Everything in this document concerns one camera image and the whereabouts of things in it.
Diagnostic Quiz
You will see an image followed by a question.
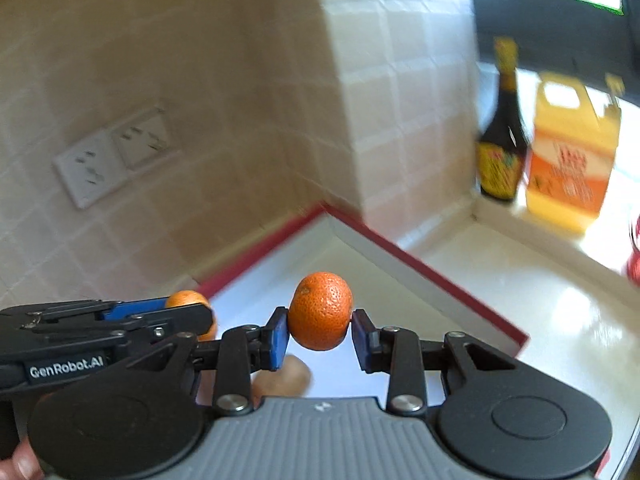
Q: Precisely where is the yellow oil jug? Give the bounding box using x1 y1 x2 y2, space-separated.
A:
524 72 624 234

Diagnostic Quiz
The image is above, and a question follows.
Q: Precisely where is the white tray with red rim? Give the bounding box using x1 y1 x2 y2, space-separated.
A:
192 202 531 405

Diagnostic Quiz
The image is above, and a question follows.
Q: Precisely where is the red object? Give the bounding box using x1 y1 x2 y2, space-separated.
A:
624 214 640 287

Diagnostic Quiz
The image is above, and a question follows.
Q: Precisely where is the orange tangerine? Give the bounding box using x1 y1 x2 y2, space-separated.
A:
288 271 354 352
165 290 219 343

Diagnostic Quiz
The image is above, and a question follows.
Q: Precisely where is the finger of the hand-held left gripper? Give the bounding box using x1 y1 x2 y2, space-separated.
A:
101 297 169 323
127 303 216 344

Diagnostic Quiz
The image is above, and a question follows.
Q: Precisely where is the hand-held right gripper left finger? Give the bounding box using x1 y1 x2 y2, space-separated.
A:
126 307 291 414

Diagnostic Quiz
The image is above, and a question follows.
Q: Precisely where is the person's left hand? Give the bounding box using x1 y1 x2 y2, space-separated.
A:
0 437 45 480

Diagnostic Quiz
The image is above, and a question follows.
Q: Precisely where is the dark soy sauce bottle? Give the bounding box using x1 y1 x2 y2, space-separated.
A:
475 36 532 204

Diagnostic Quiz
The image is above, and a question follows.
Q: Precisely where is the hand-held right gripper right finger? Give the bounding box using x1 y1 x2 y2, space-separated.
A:
351 308 522 415

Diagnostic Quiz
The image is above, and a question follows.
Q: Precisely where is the white wall socket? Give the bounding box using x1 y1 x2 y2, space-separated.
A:
112 106 184 171
52 129 132 210

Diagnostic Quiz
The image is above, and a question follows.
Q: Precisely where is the brown kiwi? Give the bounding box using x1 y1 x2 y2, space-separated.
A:
251 354 314 407

